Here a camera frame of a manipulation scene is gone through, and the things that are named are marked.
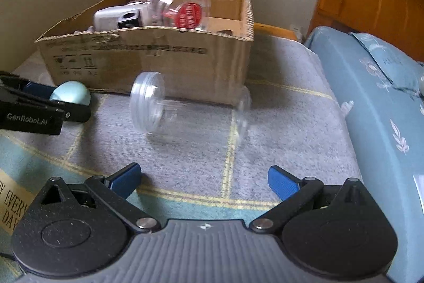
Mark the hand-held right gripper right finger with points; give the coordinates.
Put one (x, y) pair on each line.
(281, 182)

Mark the yellow wooden side table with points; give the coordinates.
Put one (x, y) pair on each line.
(275, 29)

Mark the grey green checked blanket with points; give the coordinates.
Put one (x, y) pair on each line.
(281, 124)

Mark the mint green oval case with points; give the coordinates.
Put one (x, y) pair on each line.
(73, 93)

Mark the silver compact camera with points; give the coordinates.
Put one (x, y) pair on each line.
(116, 17)

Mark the blue floral bedsheet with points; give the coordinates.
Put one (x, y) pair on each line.
(381, 137)

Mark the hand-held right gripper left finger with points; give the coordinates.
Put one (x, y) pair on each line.
(127, 178)

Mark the clear jar with red label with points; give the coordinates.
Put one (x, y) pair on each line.
(185, 11)

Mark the clear plastic jar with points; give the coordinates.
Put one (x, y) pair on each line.
(149, 104)

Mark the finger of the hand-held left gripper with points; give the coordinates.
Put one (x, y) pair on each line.
(36, 89)
(74, 113)

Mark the cardboard box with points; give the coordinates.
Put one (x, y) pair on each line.
(185, 67)

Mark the blue floral pillow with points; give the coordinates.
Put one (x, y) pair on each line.
(387, 57)

